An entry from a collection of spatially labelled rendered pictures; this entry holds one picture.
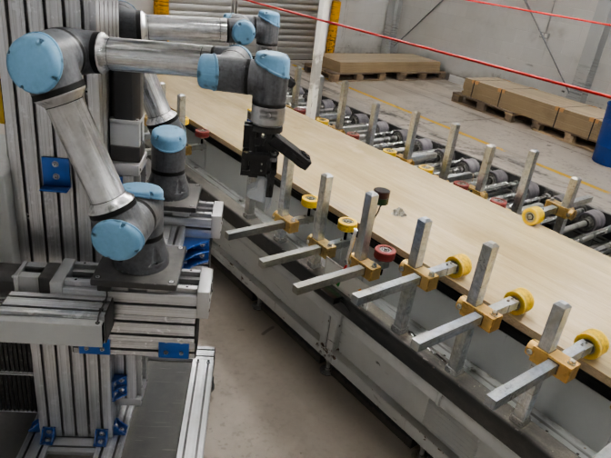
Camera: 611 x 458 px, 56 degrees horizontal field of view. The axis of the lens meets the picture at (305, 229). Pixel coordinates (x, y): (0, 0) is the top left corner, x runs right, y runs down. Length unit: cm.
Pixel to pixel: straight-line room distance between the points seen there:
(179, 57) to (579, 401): 152
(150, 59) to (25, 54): 26
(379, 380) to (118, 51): 181
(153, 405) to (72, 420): 32
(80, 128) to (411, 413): 179
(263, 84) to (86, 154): 43
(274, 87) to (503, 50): 953
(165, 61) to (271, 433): 171
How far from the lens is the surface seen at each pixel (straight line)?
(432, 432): 253
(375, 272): 210
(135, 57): 143
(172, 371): 257
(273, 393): 280
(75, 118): 137
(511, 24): 1062
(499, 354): 211
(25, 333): 165
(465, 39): 1120
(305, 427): 266
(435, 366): 198
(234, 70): 125
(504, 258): 234
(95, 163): 139
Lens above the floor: 187
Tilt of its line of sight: 26 degrees down
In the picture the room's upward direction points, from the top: 8 degrees clockwise
